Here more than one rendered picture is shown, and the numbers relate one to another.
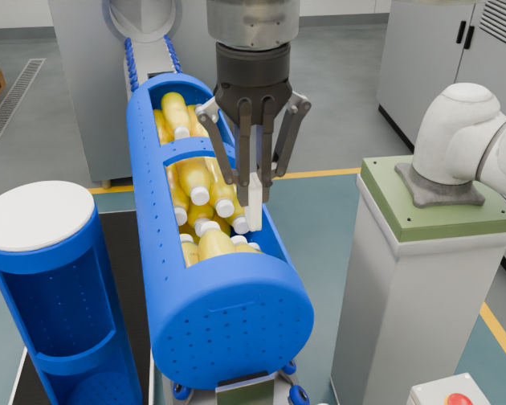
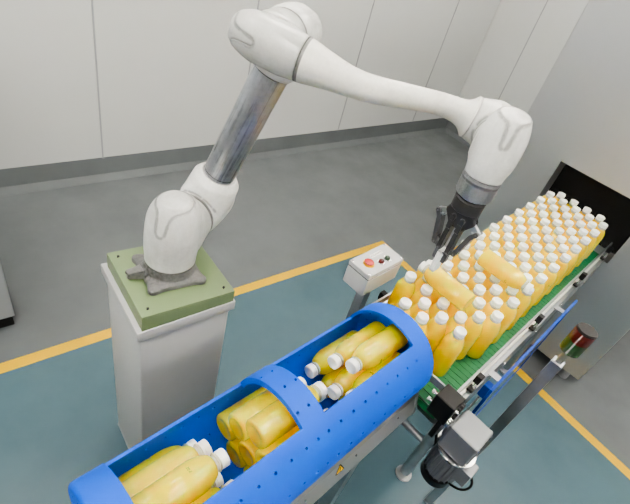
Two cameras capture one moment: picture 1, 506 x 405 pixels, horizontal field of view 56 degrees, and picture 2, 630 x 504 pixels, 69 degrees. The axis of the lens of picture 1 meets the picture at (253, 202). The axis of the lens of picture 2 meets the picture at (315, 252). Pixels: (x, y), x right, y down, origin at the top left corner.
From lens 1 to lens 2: 151 cm
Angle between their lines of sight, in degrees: 91
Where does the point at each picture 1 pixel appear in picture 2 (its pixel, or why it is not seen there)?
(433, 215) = (212, 275)
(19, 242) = not seen: outside the picture
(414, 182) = (184, 279)
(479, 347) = (80, 364)
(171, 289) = (422, 352)
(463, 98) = (191, 203)
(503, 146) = (218, 205)
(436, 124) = (194, 231)
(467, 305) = not seen: hidden behind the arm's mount
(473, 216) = (202, 255)
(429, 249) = not seen: hidden behind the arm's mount
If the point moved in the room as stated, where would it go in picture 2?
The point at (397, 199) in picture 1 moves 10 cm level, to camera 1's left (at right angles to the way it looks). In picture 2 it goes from (200, 293) to (211, 317)
